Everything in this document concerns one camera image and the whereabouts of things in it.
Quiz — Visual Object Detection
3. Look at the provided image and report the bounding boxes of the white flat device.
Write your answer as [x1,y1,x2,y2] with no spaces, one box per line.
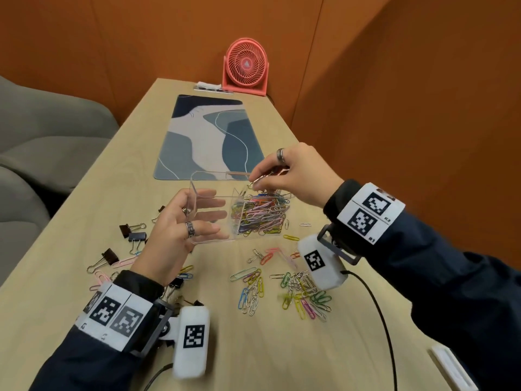
[429,345,479,391]

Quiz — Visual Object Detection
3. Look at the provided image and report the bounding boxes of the black cable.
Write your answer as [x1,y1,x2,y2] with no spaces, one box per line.
[142,363,174,391]
[340,270,398,391]

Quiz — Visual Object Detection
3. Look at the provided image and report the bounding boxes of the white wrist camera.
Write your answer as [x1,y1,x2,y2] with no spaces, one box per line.
[173,306,211,380]
[297,234,349,291]

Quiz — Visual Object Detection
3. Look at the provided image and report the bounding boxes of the person's left forearm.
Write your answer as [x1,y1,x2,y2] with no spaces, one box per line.
[28,269,165,391]

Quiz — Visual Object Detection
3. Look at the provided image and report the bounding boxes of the red desk fan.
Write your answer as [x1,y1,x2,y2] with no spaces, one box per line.
[222,37,270,97]

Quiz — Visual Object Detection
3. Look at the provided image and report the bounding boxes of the person's right forearm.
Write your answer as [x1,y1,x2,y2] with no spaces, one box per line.
[323,179,521,391]

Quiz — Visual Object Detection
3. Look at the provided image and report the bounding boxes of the clear plastic box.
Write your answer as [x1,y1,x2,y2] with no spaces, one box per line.
[188,171,292,245]

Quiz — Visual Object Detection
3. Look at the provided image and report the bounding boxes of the scattered coloured paper clips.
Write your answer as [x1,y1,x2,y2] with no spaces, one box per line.
[87,222,333,323]

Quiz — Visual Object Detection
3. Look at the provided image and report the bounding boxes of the pile of coloured paper clips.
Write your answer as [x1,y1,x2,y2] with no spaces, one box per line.
[232,190,293,237]

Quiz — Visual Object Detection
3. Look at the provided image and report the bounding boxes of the small white silver object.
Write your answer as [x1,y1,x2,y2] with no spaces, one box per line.
[193,81,234,95]

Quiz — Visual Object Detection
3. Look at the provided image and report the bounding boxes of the person's right hand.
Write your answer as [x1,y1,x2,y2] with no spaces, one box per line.
[248,142,345,208]

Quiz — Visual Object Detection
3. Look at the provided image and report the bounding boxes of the grey armchair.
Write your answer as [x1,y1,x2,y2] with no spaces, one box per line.
[0,75,120,286]

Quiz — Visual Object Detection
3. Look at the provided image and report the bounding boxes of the white marker wristband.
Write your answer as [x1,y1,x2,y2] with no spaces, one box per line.
[337,182,406,245]
[75,281,154,352]

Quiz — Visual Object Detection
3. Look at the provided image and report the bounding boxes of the blue patterned desk mat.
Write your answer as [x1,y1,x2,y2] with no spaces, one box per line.
[153,94,266,181]

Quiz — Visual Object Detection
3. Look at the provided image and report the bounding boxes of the black camera bracket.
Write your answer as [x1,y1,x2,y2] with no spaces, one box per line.
[130,299,182,359]
[317,224,363,266]

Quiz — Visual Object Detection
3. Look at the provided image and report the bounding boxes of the silver paper clip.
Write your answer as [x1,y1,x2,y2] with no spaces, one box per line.
[246,171,276,190]

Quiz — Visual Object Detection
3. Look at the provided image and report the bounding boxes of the person's left hand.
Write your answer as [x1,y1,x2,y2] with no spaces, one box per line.
[130,189,229,287]

